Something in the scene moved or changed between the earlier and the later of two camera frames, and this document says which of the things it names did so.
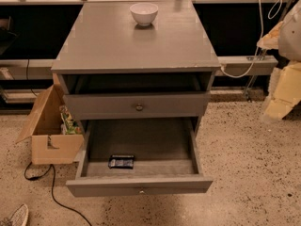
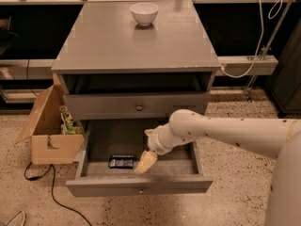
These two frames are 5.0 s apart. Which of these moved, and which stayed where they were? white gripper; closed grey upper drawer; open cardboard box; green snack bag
Moved: white gripper
Stayed: closed grey upper drawer; open cardboard box; green snack bag
